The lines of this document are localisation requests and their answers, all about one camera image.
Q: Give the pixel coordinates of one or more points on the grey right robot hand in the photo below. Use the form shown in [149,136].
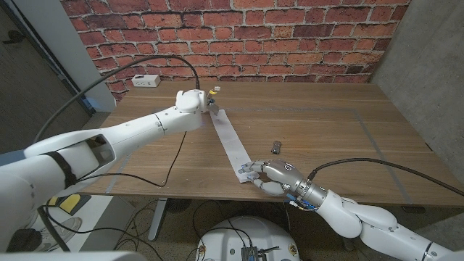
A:
[282,172]

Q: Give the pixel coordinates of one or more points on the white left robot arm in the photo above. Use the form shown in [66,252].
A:
[127,130]

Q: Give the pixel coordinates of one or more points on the dark round floor fixture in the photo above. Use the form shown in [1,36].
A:
[179,204]

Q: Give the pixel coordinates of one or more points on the small dark metal clip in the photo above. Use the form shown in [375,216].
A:
[276,147]

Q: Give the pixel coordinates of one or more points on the blue chair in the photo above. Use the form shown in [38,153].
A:
[11,156]

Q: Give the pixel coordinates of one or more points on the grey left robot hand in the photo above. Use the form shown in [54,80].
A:
[214,108]

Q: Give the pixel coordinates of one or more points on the grey electronics box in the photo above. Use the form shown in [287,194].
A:
[249,254]

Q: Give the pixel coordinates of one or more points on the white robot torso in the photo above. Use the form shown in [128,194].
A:
[261,235]

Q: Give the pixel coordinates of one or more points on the grey metal table leg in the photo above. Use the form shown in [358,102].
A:
[348,244]
[156,221]

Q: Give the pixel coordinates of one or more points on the yellow black foot pedal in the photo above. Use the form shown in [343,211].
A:
[54,201]
[70,203]

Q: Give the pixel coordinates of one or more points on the white power strip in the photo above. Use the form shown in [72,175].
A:
[145,80]

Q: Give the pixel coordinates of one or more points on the white receipt paper strip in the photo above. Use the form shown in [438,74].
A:
[232,141]

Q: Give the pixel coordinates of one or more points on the white sneaker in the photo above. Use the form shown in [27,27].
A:
[61,232]

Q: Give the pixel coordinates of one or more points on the red brick printed backdrop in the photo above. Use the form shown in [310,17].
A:
[253,40]

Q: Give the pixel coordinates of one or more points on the dark grey door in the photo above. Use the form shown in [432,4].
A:
[29,90]

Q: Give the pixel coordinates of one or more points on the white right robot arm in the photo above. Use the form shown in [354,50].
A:
[348,217]

